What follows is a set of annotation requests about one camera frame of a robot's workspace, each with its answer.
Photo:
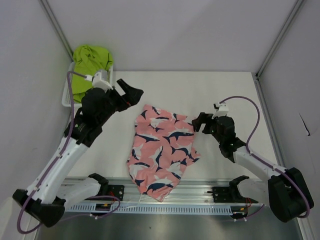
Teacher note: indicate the aluminium mounting rail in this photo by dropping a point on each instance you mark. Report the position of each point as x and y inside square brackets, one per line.
[164, 190]

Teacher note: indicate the white slotted cable duct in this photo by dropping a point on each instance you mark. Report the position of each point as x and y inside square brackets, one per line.
[167, 209]

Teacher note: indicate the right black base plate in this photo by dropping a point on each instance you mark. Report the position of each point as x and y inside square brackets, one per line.
[228, 194]

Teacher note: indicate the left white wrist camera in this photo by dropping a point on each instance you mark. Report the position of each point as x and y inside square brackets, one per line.
[100, 80]

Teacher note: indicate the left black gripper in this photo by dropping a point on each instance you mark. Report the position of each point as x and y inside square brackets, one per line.
[132, 97]

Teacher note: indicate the right aluminium frame post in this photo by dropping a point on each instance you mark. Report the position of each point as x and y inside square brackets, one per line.
[280, 37]

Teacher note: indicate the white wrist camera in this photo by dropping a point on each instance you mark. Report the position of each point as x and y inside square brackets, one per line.
[100, 80]
[221, 110]

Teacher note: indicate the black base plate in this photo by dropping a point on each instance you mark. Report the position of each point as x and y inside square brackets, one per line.
[116, 190]
[228, 194]

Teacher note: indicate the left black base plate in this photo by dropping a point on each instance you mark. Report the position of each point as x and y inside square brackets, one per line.
[116, 190]

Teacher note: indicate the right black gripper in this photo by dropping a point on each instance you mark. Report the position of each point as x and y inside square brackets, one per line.
[203, 118]

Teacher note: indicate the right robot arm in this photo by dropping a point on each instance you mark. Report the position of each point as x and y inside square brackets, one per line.
[283, 190]

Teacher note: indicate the lime green cloth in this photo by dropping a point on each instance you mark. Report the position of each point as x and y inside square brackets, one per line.
[88, 60]

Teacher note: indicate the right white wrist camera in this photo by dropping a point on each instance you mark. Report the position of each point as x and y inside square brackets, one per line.
[221, 110]

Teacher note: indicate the left aluminium frame post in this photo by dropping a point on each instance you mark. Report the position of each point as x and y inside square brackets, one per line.
[45, 4]

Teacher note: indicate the aluminium frame post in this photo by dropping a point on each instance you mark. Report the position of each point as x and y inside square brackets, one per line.
[280, 37]
[45, 4]

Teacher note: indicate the white plastic basket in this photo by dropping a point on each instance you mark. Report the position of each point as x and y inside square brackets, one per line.
[65, 101]

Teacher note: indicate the pink shark print shorts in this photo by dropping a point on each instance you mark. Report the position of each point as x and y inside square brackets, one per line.
[162, 145]

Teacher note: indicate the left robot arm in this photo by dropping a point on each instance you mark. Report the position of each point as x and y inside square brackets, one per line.
[42, 199]

